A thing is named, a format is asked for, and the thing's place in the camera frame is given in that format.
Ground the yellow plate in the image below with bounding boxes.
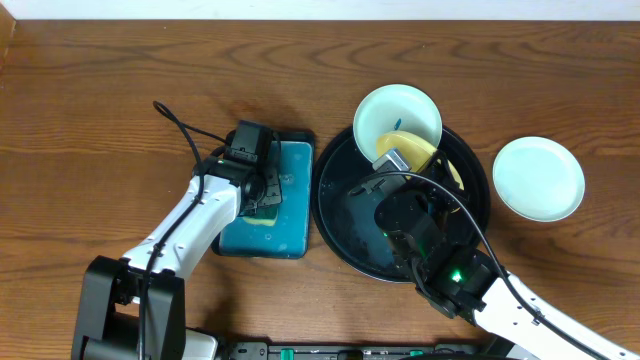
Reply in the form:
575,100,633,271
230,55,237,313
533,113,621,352
376,130,437,172

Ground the green yellow sponge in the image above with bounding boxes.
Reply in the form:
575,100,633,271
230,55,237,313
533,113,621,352
243,207,278,227

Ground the mint plate with blue stain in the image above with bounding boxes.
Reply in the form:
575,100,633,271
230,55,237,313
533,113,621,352
352,84,443,162

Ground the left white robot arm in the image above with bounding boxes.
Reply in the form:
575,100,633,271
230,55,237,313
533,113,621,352
71,157,282,359

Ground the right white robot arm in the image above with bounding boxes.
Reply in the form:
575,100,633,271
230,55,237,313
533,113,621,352
349,161,637,359

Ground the round black serving tray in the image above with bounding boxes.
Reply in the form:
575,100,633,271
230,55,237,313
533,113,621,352
312,127,491,283

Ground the black rectangular water tray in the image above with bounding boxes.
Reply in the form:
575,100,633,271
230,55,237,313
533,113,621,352
211,131,315,259

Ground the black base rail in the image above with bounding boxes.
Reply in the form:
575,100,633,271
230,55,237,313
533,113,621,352
214,342,503,360

